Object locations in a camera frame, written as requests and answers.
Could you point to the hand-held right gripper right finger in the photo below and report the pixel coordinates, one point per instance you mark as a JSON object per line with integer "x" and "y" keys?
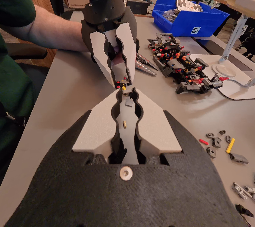
{"x": 159, "y": 131}

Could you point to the grey lego connector piece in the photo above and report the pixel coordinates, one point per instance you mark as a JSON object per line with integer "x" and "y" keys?
{"x": 127, "y": 94}

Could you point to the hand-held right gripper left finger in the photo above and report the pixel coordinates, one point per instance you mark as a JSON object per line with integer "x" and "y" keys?
{"x": 95, "y": 131}

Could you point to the clear plastic parts bags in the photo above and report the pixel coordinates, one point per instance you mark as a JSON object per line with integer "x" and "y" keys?
{"x": 169, "y": 16}

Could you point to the partly built lego car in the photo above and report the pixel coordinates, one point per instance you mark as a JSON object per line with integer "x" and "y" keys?
{"x": 179, "y": 65}

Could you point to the tan lego pin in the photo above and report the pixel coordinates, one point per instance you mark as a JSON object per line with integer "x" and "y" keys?
{"x": 124, "y": 124}

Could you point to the blue plastic parts bin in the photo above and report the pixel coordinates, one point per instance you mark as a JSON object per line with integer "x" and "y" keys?
{"x": 199, "y": 23}

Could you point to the dark grey lego tile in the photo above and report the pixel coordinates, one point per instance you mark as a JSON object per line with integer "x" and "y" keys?
{"x": 129, "y": 103}

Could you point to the person's left hand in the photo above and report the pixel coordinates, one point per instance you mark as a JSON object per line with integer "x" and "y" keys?
{"x": 119, "y": 57}

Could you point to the white book stand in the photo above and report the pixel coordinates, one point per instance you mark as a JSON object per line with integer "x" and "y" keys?
{"x": 235, "y": 89}

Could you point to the white sticker sheet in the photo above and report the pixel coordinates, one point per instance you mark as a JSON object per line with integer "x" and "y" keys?
{"x": 189, "y": 5}

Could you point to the black lego subassembly red pins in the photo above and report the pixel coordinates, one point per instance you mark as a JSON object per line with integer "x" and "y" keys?
{"x": 122, "y": 83}

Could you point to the scattered loose lego pieces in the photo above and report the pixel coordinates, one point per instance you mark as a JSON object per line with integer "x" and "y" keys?
{"x": 216, "y": 143}

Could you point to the person's left forearm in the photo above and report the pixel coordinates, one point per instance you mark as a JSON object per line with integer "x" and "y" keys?
{"x": 59, "y": 31}

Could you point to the black equipment case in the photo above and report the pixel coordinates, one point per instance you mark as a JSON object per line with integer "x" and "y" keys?
{"x": 137, "y": 7}

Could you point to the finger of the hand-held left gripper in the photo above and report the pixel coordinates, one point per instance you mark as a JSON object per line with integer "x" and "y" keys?
{"x": 129, "y": 51}
{"x": 99, "y": 55}

